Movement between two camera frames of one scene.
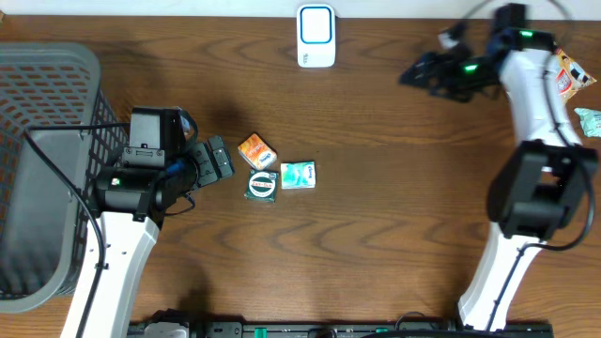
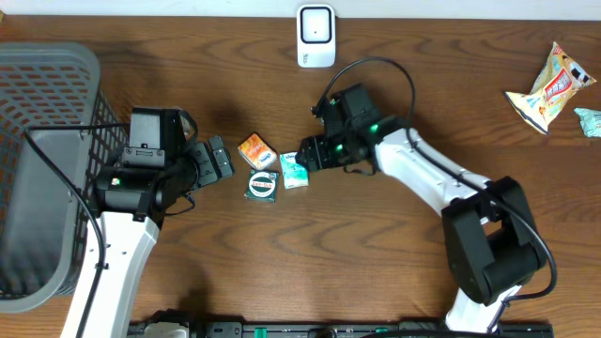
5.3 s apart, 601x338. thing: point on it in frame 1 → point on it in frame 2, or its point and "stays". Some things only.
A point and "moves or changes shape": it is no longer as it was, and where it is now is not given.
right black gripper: (441, 60) → (312, 153)
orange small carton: (257, 151) stays
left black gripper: (207, 155) stays
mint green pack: (591, 121) stays
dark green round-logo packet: (262, 185) stays
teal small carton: (298, 175) moves or changes shape
